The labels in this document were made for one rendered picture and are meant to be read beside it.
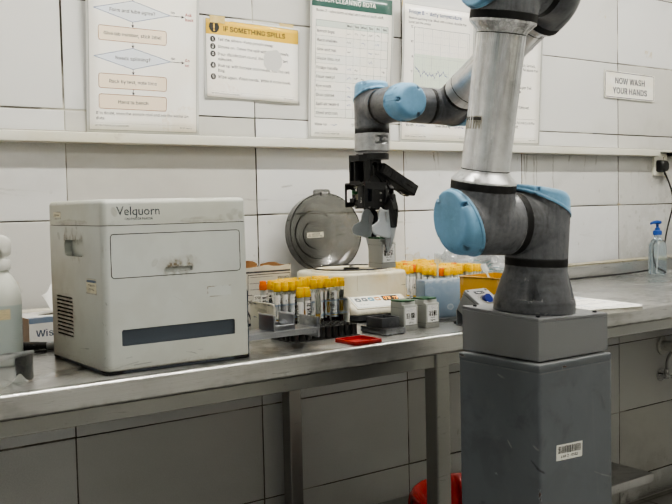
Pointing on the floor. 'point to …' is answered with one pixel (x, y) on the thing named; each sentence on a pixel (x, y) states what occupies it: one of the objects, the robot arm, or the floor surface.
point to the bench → (312, 353)
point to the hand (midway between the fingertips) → (381, 246)
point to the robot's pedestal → (535, 429)
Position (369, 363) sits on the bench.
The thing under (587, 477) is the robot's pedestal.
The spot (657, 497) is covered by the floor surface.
